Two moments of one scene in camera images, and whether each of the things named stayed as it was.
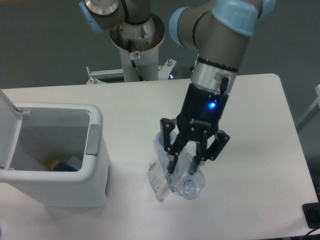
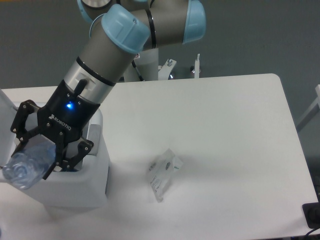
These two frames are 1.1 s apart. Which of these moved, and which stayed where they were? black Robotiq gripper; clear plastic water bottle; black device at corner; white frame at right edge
Moved: black Robotiq gripper; clear plastic water bottle
Stayed: black device at corner; white frame at right edge
